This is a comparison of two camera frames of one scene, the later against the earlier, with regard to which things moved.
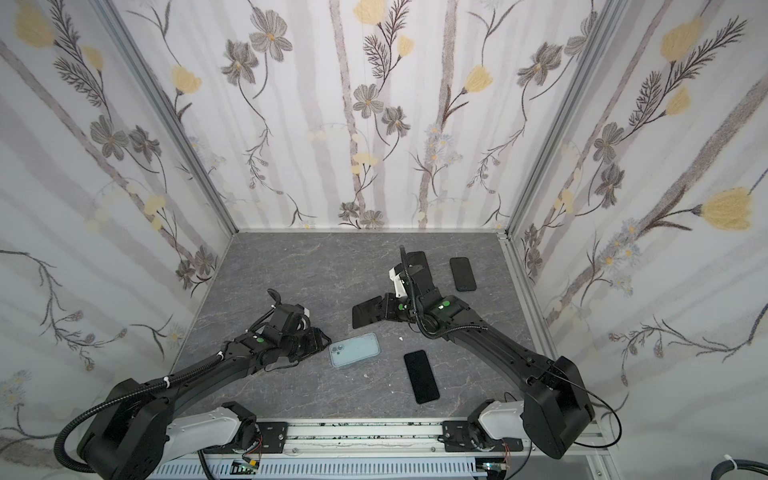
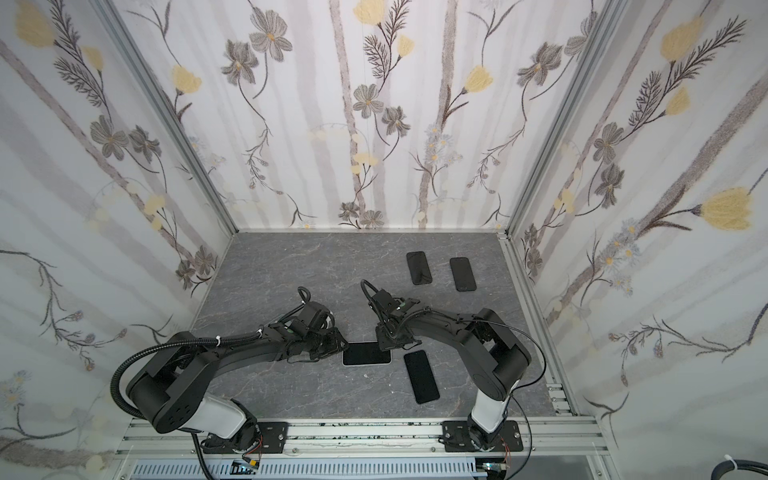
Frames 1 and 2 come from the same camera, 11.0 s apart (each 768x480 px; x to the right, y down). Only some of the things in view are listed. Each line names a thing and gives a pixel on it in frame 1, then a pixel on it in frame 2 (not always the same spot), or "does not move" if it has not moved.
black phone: (421, 377) does not move
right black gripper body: (383, 307) to (391, 336)
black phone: (369, 311) to (365, 353)
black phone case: (417, 264) does not move
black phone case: (463, 274) does not move
